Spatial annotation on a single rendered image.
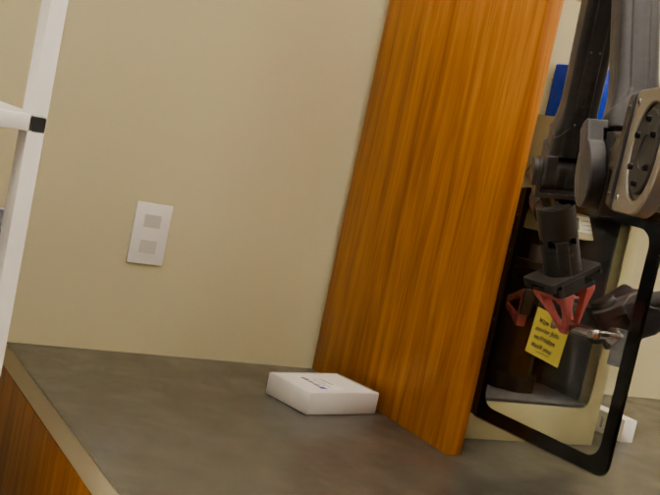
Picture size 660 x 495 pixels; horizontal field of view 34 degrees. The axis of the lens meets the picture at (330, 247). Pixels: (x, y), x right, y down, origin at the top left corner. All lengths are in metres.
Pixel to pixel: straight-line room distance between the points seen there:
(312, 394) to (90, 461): 0.50
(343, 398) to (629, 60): 0.86
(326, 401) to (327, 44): 0.70
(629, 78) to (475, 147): 0.60
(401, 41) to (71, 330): 0.81
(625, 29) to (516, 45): 0.53
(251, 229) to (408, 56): 0.44
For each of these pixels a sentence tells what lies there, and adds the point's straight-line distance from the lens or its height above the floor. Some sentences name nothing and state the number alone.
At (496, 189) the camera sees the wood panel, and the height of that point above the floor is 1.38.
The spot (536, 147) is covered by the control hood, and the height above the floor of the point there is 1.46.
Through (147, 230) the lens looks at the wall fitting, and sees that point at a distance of 2.00.
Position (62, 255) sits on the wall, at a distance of 1.97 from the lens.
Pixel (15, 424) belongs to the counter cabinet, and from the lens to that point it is 1.83.
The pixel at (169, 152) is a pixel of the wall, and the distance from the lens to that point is 2.00.
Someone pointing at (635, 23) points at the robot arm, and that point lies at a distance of 1.27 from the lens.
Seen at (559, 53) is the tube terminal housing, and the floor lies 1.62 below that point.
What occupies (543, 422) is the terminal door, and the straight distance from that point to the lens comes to 1.75.
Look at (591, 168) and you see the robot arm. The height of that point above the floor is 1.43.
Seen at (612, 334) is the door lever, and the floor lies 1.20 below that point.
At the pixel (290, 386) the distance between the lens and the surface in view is 1.85.
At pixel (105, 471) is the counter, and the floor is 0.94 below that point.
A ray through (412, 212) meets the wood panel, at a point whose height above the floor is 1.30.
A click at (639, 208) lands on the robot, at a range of 1.00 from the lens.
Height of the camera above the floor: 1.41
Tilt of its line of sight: 6 degrees down
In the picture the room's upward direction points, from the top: 12 degrees clockwise
